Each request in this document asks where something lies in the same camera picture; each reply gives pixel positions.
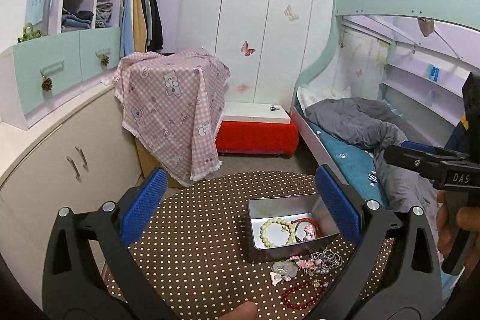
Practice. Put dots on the brown box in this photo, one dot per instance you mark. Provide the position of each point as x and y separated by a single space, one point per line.
150 162

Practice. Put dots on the teal drawer unit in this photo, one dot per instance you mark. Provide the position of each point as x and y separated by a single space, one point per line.
63 54

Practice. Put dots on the person's left hand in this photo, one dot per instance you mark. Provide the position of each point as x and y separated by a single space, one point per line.
240 312

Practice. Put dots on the folded dark jeans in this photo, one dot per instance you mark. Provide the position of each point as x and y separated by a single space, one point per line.
77 20

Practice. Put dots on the green ornament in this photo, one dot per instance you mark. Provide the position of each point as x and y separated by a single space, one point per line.
28 35

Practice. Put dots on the small blue box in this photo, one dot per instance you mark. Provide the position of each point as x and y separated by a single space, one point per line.
434 73

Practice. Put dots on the brown hanging pouch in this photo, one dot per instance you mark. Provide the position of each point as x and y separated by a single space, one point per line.
426 27

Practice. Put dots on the yellow hanging garment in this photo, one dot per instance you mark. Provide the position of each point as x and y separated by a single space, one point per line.
139 24

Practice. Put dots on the light blue sign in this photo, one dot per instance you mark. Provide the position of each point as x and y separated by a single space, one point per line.
37 1

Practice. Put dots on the red ottoman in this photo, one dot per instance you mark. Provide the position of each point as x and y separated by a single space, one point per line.
255 140

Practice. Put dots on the white board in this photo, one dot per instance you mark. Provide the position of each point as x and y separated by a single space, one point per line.
251 113

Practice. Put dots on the pink butterfly sticker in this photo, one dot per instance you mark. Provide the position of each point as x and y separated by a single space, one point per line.
247 49

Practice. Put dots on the teal bunk bed frame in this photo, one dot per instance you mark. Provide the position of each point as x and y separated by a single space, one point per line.
360 1

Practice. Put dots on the person's right hand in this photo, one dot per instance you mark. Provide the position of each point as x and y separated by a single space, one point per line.
443 230

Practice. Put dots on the white wardrobe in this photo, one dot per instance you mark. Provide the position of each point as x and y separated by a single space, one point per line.
255 5

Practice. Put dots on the brown polka dot tablecloth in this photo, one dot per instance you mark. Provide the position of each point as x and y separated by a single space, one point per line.
195 248

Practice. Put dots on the grey duvet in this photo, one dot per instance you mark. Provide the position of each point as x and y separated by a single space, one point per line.
360 121

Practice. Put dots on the beige butterfly sticker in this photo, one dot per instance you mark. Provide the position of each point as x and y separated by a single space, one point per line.
290 13

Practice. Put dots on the pink checked bear cloth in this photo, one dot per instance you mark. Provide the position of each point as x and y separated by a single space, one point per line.
168 106

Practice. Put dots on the light blue hanging shirt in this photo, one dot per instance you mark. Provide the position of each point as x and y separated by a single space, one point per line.
126 20

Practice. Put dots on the metal hair clip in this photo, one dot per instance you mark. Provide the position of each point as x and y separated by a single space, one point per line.
274 108

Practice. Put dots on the metal tin box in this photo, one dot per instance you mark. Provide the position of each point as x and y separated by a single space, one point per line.
262 207

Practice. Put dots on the teal bedsheet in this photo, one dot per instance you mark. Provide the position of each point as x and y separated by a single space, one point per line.
348 158

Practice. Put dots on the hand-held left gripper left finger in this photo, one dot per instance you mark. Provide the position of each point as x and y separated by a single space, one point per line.
144 200

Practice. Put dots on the black hanging coat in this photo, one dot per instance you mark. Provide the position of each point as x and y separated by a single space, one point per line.
154 20

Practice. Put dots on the faint butterfly sticker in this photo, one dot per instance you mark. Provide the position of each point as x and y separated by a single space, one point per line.
359 73

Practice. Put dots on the folded light jeans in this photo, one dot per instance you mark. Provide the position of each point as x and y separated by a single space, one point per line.
103 14

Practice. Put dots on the small white object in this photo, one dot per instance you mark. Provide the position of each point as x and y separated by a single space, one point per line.
106 82

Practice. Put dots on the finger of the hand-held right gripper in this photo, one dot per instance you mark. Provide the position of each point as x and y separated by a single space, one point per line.
412 158

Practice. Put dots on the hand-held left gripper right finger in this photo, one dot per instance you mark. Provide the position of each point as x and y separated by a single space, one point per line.
335 200

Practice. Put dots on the pale jade pendant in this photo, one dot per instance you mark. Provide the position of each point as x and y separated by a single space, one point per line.
283 268

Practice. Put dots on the dark blue hanging garment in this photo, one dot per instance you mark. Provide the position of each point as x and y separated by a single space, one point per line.
455 140

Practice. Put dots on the beige cabinet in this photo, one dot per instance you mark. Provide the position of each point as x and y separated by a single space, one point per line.
48 173

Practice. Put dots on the pine cone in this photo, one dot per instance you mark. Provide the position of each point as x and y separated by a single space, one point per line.
47 84
105 61

